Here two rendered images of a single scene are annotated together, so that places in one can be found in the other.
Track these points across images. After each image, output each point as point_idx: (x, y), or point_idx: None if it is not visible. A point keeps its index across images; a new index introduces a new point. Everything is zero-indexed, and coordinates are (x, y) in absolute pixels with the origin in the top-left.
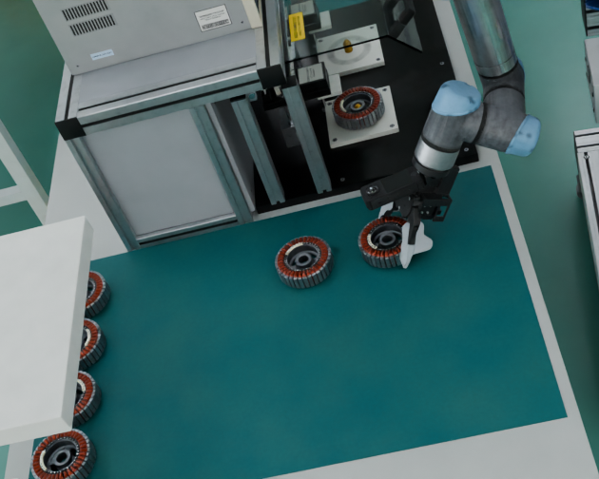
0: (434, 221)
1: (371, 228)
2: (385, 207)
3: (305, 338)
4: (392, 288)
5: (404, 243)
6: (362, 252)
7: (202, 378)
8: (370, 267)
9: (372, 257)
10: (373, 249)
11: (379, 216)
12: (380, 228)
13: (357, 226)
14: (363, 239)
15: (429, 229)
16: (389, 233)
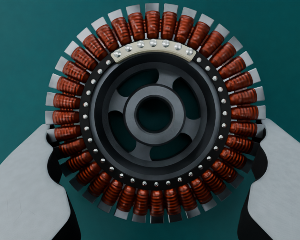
0: None
1: (222, 74)
2: (288, 168)
3: None
4: (8, 71)
5: (19, 169)
6: (126, 8)
7: None
8: None
9: (83, 32)
10: (108, 44)
11: (270, 126)
12: (213, 110)
13: (285, 54)
14: (180, 26)
15: (165, 238)
16: (175, 130)
